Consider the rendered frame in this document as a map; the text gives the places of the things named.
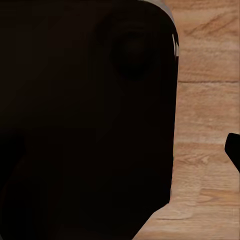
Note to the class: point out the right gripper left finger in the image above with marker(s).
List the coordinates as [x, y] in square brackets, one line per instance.
[12, 149]

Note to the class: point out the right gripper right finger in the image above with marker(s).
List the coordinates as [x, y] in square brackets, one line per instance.
[232, 148]

